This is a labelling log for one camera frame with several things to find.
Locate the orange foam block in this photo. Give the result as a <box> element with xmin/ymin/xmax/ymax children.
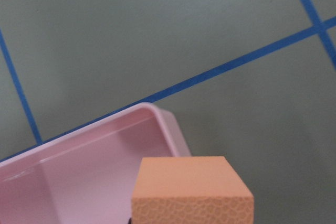
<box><xmin>131</xmin><ymin>156</ymin><xmax>254</xmax><ymax>223</ymax></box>

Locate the pink plastic bin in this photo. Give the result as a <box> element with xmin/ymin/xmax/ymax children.
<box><xmin>1</xmin><ymin>103</ymin><xmax>190</xmax><ymax>223</ymax></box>

